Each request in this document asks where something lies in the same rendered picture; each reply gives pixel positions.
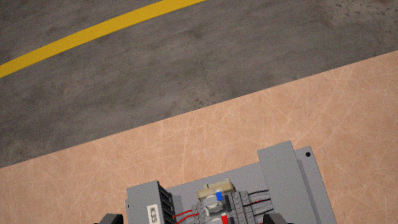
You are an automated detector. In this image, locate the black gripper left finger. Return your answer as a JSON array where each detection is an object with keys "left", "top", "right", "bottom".
[{"left": 94, "top": 213, "right": 124, "bottom": 224}]

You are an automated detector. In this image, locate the grey relay panel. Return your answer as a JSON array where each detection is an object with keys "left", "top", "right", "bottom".
[{"left": 125, "top": 140, "right": 337, "bottom": 224}]

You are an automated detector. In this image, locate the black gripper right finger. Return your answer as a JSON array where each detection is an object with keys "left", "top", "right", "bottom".
[{"left": 263, "top": 213, "right": 293, "bottom": 224}]

